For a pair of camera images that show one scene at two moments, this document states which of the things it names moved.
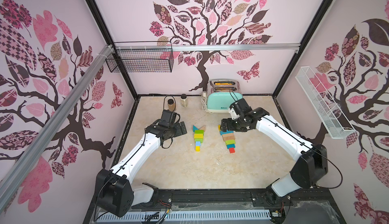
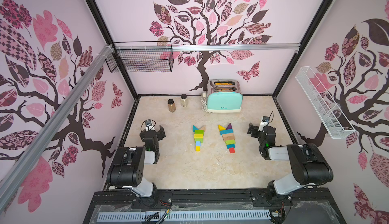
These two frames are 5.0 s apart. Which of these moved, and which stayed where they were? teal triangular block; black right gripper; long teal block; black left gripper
Moved: black left gripper; black right gripper
Stayed: long teal block; teal triangular block
